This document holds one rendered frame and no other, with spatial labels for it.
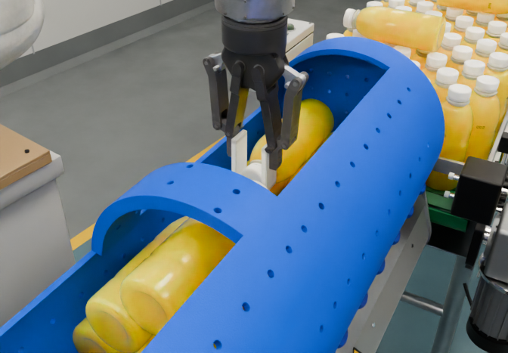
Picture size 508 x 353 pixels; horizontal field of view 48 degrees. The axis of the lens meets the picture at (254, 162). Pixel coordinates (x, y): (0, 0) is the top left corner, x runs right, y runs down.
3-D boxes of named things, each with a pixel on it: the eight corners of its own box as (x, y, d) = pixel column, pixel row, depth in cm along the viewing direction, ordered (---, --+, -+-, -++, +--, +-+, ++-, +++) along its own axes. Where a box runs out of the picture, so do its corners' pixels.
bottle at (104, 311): (146, 335, 53) (246, 224, 66) (89, 288, 53) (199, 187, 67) (129, 366, 57) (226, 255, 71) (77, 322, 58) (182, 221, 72)
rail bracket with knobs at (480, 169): (437, 217, 102) (448, 170, 96) (447, 196, 107) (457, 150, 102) (494, 235, 98) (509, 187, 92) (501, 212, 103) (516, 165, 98)
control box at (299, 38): (232, 87, 124) (230, 42, 118) (274, 55, 138) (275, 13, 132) (272, 97, 120) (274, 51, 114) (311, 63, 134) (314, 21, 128)
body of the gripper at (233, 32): (204, 15, 62) (208, 91, 68) (272, 29, 59) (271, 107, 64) (239, -4, 68) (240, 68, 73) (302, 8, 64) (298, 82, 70)
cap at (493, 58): (484, 65, 113) (487, 56, 112) (491, 58, 115) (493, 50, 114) (505, 69, 111) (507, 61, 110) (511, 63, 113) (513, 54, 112)
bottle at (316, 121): (295, 92, 90) (236, 146, 77) (336, 103, 87) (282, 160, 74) (294, 131, 94) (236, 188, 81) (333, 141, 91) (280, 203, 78)
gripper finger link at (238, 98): (243, 66, 65) (233, 62, 66) (228, 142, 72) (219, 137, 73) (259, 55, 68) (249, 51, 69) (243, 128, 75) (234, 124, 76)
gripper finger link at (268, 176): (271, 137, 73) (277, 138, 73) (271, 181, 77) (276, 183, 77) (261, 147, 71) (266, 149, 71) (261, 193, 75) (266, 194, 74)
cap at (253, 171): (246, 158, 77) (240, 165, 76) (271, 166, 75) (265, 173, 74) (246, 181, 79) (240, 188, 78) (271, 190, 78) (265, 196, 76)
